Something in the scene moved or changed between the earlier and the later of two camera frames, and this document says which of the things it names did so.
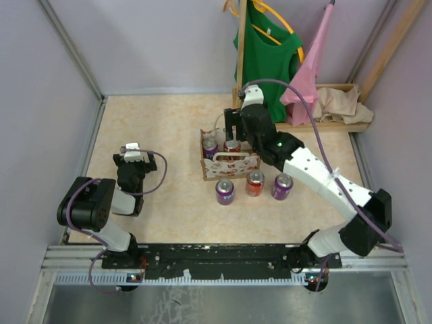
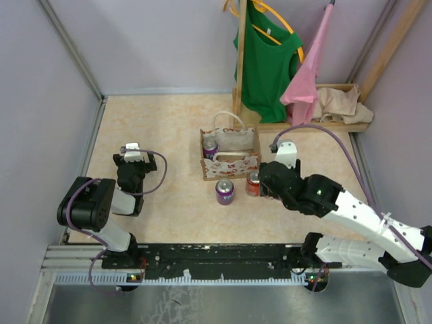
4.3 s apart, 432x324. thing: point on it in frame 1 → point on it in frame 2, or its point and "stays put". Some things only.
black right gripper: [232, 118] → [265, 192]
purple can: [225, 192] stays put
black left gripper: [148, 166] stays put
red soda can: [254, 181] stays put
